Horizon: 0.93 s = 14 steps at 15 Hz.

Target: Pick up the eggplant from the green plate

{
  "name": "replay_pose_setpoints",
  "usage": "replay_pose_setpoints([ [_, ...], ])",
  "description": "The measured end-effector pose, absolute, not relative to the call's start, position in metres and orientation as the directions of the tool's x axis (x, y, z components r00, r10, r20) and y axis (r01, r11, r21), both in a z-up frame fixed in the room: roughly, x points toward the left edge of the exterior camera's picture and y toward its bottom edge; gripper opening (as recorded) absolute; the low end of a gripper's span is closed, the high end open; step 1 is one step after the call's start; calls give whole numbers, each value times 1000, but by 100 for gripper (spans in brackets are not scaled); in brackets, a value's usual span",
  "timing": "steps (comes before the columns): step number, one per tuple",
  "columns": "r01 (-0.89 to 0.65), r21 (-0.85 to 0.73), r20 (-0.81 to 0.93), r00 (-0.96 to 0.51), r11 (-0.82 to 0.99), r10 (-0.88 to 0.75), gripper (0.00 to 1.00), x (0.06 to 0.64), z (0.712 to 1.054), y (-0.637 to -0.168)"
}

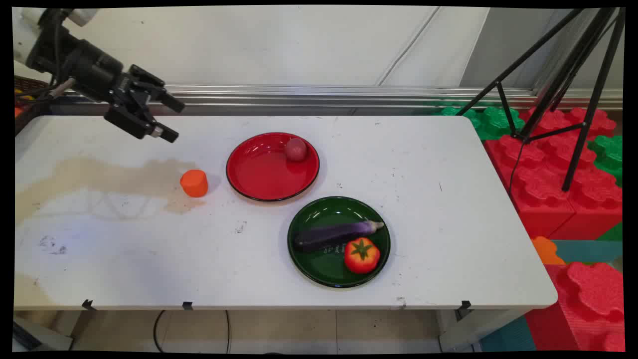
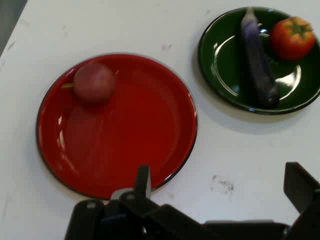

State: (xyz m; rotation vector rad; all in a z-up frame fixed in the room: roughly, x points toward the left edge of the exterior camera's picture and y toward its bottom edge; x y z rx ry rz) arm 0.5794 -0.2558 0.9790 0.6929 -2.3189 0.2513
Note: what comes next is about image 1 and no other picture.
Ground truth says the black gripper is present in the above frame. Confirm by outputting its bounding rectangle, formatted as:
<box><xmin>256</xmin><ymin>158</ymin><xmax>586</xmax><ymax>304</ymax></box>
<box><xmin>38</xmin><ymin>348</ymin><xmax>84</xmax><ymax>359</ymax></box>
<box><xmin>67</xmin><ymin>40</ymin><xmax>186</xmax><ymax>144</ymax></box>

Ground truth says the purple toy eggplant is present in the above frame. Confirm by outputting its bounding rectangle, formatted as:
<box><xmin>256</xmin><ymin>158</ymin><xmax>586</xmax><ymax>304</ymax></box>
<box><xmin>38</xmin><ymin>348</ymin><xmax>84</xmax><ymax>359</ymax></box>
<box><xmin>293</xmin><ymin>220</ymin><xmax>385</xmax><ymax>253</ymax></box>

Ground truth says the orange carrot piece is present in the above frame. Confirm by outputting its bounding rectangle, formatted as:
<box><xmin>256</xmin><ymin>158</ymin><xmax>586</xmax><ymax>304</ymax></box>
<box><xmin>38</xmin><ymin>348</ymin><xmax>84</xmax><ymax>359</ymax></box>
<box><xmin>180</xmin><ymin>170</ymin><xmax>209</xmax><ymax>198</ymax></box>

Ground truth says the brown basket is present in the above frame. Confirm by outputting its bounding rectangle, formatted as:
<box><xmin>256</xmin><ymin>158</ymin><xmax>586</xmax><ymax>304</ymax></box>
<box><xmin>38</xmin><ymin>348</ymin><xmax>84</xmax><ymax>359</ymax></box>
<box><xmin>14</xmin><ymin>75</ymin><xmax>50</xmax><ymax>136</ymax></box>

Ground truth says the red plate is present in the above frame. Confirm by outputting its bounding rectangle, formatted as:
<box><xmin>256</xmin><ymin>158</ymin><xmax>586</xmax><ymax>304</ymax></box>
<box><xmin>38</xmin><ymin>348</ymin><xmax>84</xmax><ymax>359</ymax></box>
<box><xmin>226</xmin><ymin>132</ymin><xmax>320</xmax><ymax>202</ymax></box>

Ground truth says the small red round fruit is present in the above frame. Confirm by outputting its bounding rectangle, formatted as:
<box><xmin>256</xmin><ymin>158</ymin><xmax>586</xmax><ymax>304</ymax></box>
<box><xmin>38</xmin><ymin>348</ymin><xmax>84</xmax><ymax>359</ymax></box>
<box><xmin>285</xmin><ymin>138</ymin><xmax>308</xmax><ymax>162</ymax></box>

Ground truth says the green plate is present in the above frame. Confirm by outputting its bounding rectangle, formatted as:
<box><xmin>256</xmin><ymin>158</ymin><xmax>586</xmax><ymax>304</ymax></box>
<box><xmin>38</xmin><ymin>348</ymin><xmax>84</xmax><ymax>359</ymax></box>
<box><xmin>287</xmin><ymin>196</ymin><xmax>391</xmax><ymax>289</ymax></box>

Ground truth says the red toy tomato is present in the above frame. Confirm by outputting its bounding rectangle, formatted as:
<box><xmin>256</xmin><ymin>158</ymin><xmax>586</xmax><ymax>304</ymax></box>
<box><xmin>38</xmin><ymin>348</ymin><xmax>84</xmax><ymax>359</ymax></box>
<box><xmin>343</xmin><ymin>237</ymin><xmax>381</xmax><ymax>275</ymax></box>

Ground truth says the green foam block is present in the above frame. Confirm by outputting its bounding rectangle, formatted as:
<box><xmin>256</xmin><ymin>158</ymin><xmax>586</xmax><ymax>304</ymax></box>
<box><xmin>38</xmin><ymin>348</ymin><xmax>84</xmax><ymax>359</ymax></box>
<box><xmin>433</xmin><ymin>105</ymin><xmax>526</xmax><ymax>141</ymax></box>
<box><xmin>587</xmin><ymin>135</ymin><xmax>624</xmax><ymax>187</ymax></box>

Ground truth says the white table leg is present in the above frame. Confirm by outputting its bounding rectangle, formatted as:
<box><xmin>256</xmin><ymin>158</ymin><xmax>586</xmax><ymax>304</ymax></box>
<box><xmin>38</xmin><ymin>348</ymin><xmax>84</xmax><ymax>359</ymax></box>
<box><xmin>438</xmin><ymin>308</ymin><xmax>530</xmax><ymax>353</ymax></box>

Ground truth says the red foam block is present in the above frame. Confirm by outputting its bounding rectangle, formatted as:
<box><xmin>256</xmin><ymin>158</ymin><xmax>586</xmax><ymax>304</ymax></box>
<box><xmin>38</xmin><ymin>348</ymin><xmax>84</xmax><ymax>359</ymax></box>
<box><xmin>525</xmin><ymin>262</ymin><xmax>626</xmax><ymax>353</ymax></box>
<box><xmin>483</xmin><ymin>106</ymin><xmax>624</xmax><ymax>241</ymax></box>

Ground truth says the orange foam piece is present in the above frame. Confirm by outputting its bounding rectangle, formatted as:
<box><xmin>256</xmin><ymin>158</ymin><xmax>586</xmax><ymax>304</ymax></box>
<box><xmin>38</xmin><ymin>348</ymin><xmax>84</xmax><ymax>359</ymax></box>
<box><xmin>531</xmin><ymin>236</ymin><xmax>567</xmax><ymax>266</ymax></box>

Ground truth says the teal foam mat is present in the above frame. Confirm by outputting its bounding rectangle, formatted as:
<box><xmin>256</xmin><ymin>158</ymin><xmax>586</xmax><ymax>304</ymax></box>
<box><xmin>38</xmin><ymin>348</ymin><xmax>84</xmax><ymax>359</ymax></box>
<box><xmin>551</xmin><ymin>239</ymin><xmax>624</xmax><ymax>264</ymax></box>

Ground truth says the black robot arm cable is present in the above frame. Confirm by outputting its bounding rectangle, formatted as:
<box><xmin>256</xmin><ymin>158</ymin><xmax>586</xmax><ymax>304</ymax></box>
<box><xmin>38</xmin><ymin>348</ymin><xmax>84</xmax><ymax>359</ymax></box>
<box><xmin>15</xmin><ymin>12</ymin><xmax>68</xmax><ymax>103</ymax></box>

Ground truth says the aluminium rail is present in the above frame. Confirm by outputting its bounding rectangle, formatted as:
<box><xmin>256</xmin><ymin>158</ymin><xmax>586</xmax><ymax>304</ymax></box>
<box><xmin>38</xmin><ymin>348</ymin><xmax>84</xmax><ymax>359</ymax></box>
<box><xmin>50</xmin><ymin>85</ymin><xmax>624</xmax><ymax>111</ymax></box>

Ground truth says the black camera tripod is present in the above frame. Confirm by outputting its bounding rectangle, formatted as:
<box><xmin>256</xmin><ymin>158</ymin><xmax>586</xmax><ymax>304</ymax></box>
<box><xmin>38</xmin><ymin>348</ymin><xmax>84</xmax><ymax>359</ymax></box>
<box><xmin>455</xmin><ymin>7</ymin><xmax>626</xmax><ymax>192</ymax></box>

